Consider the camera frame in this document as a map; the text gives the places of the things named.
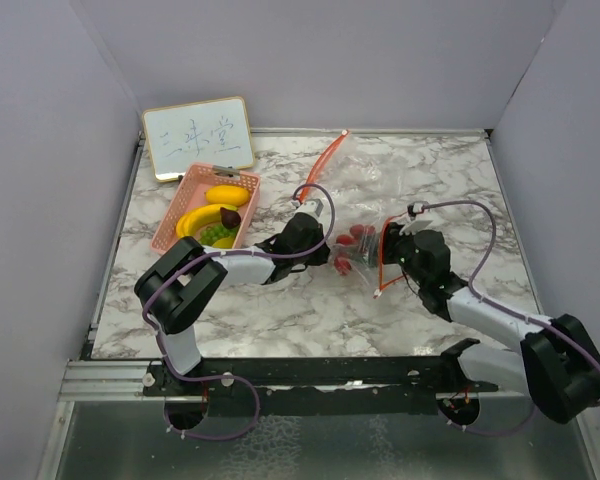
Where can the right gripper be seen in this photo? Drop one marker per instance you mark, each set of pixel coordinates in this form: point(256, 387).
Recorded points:
point(392, 237)

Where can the zip bag with red fruit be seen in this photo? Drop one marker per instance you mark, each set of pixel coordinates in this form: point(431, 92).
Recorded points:
point(375, 279)

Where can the fake red strawberries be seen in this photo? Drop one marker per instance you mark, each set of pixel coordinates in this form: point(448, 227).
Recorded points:
point(356, 249)

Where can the zip bag with yellow fruit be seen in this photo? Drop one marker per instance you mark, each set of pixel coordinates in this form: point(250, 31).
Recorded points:
point(365, 181)

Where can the fake dark eggplant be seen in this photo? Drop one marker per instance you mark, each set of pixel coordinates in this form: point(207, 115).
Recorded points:
point(230, 219)

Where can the fake yellow mango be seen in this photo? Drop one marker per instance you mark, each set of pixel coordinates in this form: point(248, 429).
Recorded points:
point(228, 194)

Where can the fake green grapes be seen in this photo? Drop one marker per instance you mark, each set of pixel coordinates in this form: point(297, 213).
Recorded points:
point(214, 233)

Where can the fake banana bunch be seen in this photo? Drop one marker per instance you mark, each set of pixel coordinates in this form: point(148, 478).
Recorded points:
point(192, 223)

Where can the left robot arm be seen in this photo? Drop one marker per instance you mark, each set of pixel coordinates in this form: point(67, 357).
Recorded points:
point(177, 288)

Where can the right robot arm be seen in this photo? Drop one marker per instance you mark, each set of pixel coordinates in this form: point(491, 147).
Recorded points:
point(552, 360)

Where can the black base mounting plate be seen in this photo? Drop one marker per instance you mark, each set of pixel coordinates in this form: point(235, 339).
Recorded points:
point(227, 388)

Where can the pink plastic basket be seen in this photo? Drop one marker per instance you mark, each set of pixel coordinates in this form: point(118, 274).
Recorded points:
point(190, 195)

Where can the small whiteboard with writing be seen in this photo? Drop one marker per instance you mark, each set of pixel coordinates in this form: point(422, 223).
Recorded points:
point(214, 132)

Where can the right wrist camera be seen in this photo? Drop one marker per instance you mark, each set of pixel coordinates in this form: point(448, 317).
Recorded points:
point(415, 219)

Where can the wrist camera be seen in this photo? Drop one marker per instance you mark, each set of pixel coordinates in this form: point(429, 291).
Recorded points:
point(415, 219)
point(311, 207)

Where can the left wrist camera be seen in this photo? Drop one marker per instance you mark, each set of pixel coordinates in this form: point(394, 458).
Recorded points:
point(311, 207)

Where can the aluminium frame rail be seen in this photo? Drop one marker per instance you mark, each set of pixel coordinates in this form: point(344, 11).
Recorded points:
point(103, 381)

